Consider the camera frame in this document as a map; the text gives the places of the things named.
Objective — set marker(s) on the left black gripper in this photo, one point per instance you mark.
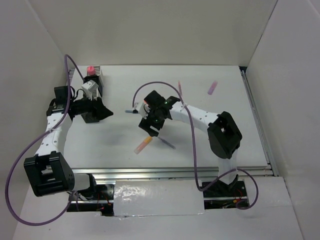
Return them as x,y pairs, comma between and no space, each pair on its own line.
98,108

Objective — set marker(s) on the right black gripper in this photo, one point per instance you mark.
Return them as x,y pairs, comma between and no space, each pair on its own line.
146,124

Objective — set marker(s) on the pink orange capped marker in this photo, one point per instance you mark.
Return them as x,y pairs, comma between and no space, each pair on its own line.
142,145

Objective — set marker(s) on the pink glue stick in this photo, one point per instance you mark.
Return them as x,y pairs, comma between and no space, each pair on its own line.
91,70

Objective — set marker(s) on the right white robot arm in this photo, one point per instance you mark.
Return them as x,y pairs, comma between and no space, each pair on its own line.
224,135

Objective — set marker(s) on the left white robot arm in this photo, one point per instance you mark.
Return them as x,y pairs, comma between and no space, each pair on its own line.
48,172

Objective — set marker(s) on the near black slotted container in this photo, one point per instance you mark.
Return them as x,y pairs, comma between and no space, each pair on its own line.
89,118

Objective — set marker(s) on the black slotted container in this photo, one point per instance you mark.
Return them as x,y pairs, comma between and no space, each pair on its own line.
96,78
89,118

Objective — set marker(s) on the purple pen refill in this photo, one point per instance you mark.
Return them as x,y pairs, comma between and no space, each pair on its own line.
167,143

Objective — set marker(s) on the near white slotted container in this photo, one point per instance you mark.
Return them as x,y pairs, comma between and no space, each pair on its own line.
98,93

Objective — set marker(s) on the white slotted container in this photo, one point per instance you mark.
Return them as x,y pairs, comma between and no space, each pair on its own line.
98,70
98,93

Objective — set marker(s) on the far black slotted container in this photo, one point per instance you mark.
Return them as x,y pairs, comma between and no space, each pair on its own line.
96,78

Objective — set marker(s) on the far white slotted container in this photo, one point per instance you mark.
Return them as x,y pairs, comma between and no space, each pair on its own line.
98,70

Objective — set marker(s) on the pink pen refill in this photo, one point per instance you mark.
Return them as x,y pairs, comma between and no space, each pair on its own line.
180,88

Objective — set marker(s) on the white foil cover plate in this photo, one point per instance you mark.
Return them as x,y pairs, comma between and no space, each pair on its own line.
157,198

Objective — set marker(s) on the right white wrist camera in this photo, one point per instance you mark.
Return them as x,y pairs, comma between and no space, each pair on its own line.
143,109

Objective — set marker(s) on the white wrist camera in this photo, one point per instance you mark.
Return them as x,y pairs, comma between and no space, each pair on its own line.
143,109
88,88

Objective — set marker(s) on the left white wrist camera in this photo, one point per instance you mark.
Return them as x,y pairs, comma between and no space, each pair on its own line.
88,88

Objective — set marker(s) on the aluminium front rail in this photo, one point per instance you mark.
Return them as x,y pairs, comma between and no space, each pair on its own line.
166,173

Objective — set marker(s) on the aluminium rail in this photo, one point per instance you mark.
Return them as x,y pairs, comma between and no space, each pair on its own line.
166,173
263,139

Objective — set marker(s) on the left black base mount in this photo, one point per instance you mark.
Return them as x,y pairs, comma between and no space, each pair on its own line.
100,199

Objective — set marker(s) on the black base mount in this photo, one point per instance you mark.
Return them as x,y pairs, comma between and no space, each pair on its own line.
100,199
218,196

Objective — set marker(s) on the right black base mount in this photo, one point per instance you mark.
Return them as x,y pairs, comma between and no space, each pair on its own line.
218,196

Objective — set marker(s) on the aluminium right rail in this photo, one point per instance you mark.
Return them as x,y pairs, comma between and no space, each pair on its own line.
263,139

